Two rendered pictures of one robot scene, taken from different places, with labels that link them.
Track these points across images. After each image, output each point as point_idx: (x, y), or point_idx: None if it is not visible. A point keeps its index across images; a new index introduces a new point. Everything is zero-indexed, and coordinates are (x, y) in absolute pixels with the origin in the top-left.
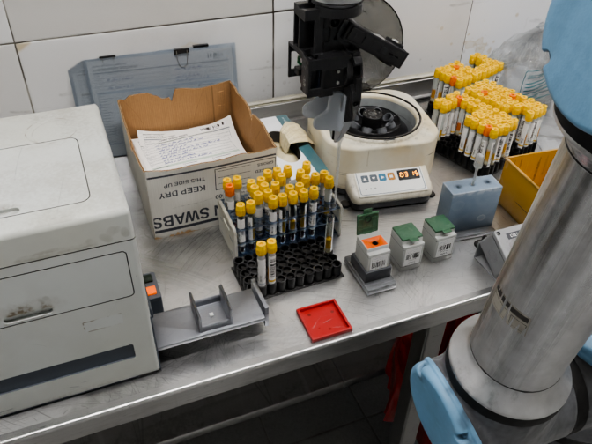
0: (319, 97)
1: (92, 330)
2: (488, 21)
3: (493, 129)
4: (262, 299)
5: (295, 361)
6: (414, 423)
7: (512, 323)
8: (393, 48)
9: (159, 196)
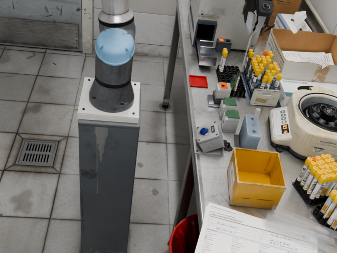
0: (244, 1)
1: (195, 12)
2: None
3: (310, 159)
4: (204, 56)
5: (184, 75)
6: (181, 191)
7: None
8: (258, 2)
9: (268, 42)
